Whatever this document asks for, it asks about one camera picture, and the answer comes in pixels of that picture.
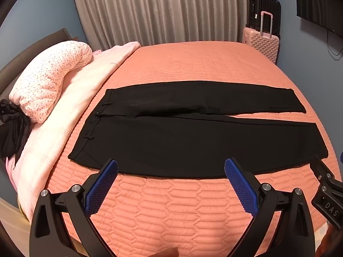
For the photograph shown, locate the black cloth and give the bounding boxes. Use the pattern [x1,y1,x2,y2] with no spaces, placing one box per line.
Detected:
[0,99,36,166]

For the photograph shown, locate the grey pleated curtain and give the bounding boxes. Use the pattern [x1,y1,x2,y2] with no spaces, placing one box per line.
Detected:
[70,0,260,51]

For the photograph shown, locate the pink suitcase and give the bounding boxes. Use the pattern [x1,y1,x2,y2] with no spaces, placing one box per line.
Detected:
[242,11,280,64]

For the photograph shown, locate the wall television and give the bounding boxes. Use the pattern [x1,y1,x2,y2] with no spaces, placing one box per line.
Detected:
[293,0,343,34]

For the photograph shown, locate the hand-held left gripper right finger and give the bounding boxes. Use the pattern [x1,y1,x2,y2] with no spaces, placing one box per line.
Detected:
[224,158,317,257]

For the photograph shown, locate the black suitcase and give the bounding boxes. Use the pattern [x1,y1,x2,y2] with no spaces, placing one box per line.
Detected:
[247,0,281,40]

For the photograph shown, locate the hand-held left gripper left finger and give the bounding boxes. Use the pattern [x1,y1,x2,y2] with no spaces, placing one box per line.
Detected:
[29,159,118,257]

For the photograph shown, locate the orange quilted bedspread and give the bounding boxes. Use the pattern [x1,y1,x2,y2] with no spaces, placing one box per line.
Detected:
[43,41,343,257]

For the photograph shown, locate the grey headboard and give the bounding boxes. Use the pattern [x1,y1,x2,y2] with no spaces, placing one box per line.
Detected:
[0,27,78,97]

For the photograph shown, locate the light pink blanket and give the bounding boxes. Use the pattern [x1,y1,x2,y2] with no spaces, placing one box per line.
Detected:
[5,41,141,215]

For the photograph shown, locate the floral pink pillow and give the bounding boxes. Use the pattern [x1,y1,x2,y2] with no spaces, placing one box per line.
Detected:
[9,40,94,124]

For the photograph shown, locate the black cable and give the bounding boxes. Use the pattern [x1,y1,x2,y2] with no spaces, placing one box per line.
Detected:
[325,28,340,57]

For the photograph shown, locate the black pants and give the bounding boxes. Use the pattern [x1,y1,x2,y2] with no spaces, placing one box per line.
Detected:
[68,80,329,178]

